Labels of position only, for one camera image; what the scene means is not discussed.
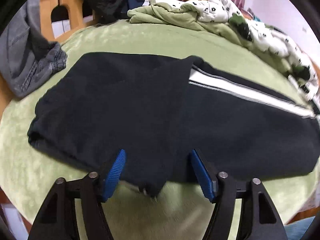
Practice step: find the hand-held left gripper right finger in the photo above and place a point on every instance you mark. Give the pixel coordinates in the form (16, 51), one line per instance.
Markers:
(200, 175)

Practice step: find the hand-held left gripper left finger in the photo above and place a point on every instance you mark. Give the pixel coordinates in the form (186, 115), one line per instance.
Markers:
(113, 177)

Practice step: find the black pants with white stripe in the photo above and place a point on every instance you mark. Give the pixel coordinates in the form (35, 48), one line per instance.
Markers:
(150, 105)

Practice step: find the green plush bed blanket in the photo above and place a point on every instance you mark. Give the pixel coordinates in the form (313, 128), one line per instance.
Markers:
(140, 40)

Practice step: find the grey jeans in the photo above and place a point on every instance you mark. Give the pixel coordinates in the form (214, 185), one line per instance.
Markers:
(22, 55)

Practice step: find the white floral duvet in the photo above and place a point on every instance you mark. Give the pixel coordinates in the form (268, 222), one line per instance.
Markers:
(217, 10)

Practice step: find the green quilt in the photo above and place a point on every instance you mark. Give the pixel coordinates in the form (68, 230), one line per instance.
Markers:
(160, 13)

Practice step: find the wooden bed frame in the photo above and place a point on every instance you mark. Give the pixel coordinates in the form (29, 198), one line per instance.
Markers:
(67, 0)

